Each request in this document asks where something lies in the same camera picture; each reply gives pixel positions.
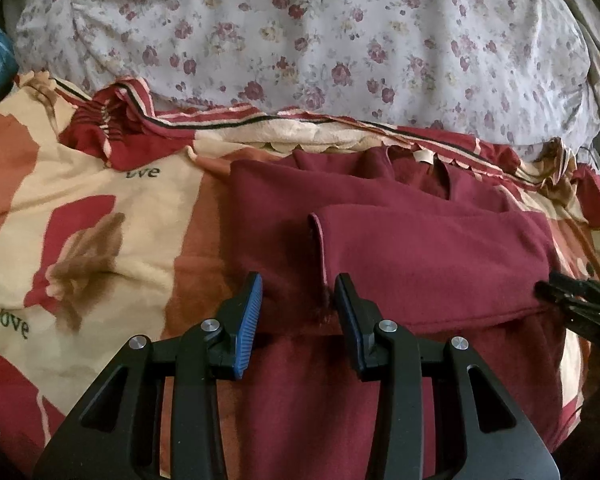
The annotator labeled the maroon sweatshirt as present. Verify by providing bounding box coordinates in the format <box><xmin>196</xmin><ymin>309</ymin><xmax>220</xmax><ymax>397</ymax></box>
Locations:
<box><xmin>227</xmin><ymin>146</ymin><xmax>581</xmax><ymax>480</ymax></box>

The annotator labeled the white floral quilt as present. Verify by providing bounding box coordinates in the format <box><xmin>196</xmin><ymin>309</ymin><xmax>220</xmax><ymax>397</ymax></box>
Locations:
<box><xmin>12</xmin><ymin>0</ymin><xmax>600</xmax><ymax>146</ymax></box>

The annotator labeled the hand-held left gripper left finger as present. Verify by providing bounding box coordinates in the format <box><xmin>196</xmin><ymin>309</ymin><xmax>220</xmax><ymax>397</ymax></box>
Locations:
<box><xmin>32</xmin><ymin>272</ymin><xmax>263</xmax><ymax>480</ymax></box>

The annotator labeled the red and cream printed blanket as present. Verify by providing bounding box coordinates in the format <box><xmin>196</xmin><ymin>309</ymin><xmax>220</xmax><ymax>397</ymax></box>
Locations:
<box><xmin>0</xmin><ymin>72</ymin><xmax>600</xmax><ymax>480</ymax></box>

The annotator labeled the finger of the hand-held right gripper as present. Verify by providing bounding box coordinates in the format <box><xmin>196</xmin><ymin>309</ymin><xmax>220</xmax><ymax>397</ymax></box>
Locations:
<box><xmin>534</xmin><ymin>270</ymin><xmax>600</xmax><ymax>311</ymax></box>
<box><xmin>562</xmin><ymin>304</ymin><xmax>600</xmax><ymax>350</ymax></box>

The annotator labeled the beige crumpled cloth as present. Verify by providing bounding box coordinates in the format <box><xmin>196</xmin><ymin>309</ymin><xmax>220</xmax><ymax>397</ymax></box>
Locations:
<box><xmin>555</xmin><ymin>0</ymin><xmax>600</xmax><ymax>126</ymax></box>

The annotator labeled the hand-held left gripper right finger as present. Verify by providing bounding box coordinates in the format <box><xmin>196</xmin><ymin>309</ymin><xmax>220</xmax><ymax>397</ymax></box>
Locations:
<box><xmin>334</xmin><ymin>272</ymin><xmax>562</xmax><ymax>480</ymax></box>

